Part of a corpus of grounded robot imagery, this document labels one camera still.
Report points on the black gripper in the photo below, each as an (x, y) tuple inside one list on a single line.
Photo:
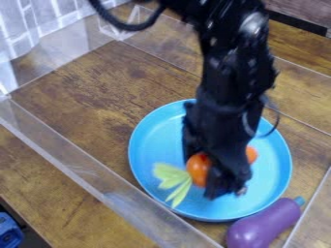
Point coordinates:
[(218, 129)]

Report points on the orange toy carrot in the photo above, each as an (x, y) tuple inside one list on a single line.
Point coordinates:
[(179, 180)]

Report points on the blue round plastic tray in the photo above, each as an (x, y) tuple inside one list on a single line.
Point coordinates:
[(155, 143)]

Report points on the purple toy eggplant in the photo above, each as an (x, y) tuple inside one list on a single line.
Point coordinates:
[(256, 230)]

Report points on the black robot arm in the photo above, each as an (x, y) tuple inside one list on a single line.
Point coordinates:
[(232, 30)]

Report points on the blue object at corner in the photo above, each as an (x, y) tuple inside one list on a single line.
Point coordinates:
[(11, 234)]

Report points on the white tiled curtain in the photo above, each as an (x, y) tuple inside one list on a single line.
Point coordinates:
[(35, 22)]

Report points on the clear acrylic enclosure wall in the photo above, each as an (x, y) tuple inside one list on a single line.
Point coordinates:
[(71, 102)]

